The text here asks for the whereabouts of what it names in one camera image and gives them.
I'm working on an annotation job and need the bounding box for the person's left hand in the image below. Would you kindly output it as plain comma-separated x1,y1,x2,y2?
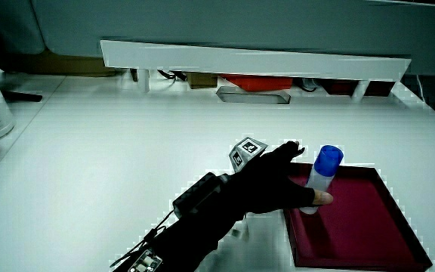
227,136,335,215

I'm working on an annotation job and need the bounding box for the white glue stick blue cap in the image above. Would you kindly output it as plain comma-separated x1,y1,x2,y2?
299,144,345,215

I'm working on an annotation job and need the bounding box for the dark red square plate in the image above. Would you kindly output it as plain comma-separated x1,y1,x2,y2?
282,162,434,272

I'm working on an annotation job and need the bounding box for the person's left forearm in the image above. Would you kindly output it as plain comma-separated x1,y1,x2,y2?
110,172,249,272

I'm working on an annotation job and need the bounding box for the grey metal loop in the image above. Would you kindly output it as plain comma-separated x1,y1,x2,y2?
215,85,292,106

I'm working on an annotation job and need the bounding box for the dark red box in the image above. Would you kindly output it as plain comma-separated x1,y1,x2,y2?
320,79,396,97

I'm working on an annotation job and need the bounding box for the small brown cardboard box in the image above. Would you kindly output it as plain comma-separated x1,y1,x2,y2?
185,72,219,90

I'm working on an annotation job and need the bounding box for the white desk riser shelf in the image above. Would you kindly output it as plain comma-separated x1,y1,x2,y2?
100,39,412,104

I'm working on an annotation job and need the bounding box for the large brown cardboard box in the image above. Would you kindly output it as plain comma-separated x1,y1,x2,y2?
0,50,117,77

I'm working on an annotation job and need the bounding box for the white cable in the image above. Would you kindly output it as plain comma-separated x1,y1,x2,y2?
299,78,319,93

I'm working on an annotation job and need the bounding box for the black cable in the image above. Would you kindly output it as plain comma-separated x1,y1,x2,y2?
156,69,188,82

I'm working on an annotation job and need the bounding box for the black handle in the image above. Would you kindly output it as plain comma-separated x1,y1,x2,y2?
1,90,44,104

